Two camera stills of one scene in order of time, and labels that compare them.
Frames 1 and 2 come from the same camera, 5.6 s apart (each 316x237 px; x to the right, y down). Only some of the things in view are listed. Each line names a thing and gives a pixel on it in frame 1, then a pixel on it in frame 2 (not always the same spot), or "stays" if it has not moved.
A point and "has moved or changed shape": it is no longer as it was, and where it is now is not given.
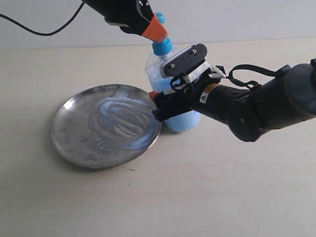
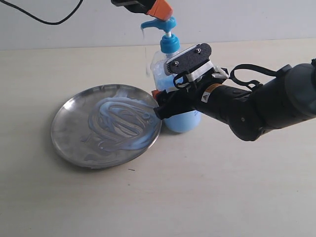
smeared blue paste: [120, 123] stays
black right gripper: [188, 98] stays
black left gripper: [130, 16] → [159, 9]
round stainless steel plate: [105, 126] stays
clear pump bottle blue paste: [162, 51] has moved or changed shape
